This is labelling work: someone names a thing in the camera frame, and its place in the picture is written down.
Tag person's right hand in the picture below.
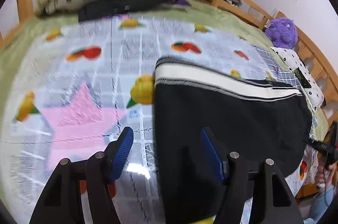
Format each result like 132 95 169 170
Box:
315 160 337 187

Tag black pants with white stripe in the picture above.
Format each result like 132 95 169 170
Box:
154 57 312 223

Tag white dotted pillow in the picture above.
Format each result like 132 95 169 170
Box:
271 47 324 111

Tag wooden bed frame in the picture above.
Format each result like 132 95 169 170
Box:
1 0 337 123

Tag green bed sheet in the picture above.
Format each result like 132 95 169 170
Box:
0 0 330 204

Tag fruit print table cloth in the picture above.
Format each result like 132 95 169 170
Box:
0 15 322 224

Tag blue sleeve forearm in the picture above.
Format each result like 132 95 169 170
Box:
304 185 335 224

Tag purple plush toy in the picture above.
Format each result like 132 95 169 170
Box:
264 17 298 49

